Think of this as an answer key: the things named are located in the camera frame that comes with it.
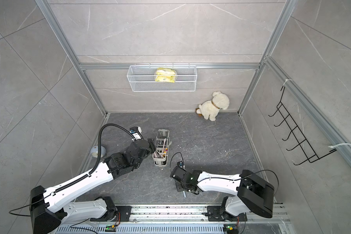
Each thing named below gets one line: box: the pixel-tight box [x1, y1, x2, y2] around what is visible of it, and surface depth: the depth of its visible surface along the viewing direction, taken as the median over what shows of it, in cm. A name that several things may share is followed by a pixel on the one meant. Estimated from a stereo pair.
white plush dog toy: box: [195, 90, 230, 122], surface depth 110 cm
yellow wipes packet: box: [155, 67, 176, 83], surface depth 89 cm
